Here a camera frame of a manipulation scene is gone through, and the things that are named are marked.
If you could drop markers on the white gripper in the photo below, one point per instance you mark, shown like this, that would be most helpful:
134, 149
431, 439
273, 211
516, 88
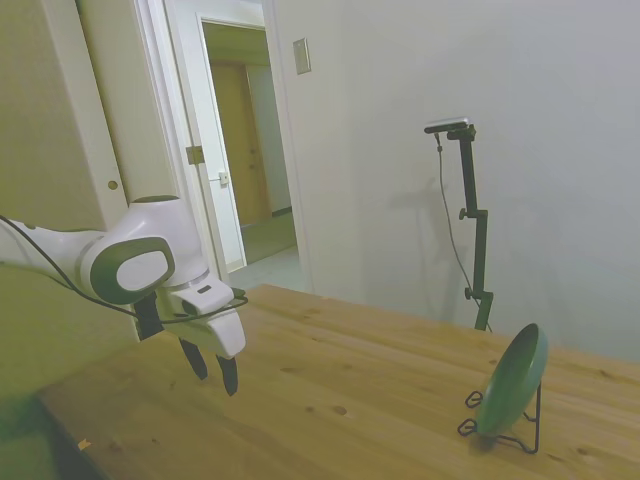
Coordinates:
225, 332

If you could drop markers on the green plate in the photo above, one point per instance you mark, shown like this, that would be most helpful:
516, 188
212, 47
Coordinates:
510, 385

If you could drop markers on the door latch plate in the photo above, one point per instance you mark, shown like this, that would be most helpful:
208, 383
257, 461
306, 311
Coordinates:
224, 178

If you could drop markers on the brass door hinge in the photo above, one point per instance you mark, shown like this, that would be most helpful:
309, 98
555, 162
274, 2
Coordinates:
194, 155

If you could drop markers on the brown wooden door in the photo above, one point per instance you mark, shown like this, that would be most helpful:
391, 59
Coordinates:
235, 150

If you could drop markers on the white open door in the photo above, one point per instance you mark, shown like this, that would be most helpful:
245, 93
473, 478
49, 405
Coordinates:
200, 100

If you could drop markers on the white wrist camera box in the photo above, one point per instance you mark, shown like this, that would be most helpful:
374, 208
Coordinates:
200, 300

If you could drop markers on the black camera stand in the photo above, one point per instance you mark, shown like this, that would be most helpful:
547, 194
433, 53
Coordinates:
480, 240

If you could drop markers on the beige wall switch plate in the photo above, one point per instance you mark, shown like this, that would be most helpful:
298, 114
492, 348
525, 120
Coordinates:
301, 56

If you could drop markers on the grey camera on stand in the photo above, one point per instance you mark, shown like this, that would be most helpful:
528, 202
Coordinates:
447, 124

